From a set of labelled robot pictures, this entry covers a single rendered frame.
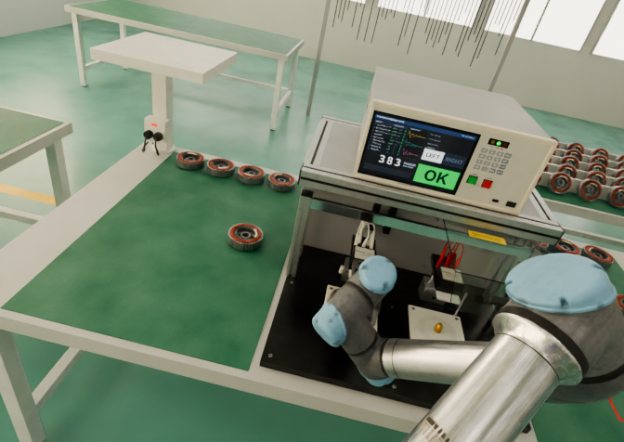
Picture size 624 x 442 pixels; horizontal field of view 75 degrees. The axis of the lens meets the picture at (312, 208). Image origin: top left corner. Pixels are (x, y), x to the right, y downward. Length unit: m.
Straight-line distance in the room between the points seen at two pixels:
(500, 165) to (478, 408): 0.67
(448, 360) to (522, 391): 0.24
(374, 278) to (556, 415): 0.64
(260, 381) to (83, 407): 1.02
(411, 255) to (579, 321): 0.82
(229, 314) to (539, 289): 0.77
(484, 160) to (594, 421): 0.70
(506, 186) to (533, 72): 6.72
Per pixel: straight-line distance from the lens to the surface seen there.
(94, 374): 1.98
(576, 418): 1.29
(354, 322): 0.81
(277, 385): 1.01
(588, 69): 8.08
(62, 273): 1.28
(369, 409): 1.03
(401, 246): 1.32
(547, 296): 0.58
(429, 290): 1.27
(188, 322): 1.11
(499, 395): 0.55
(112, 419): 1.86
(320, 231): 1.31
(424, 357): 0.81
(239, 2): 7.61
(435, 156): 1.04
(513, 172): 1.10
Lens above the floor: 1.59
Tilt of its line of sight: 32 degrees down
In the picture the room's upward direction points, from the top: 12 degrees clockwise
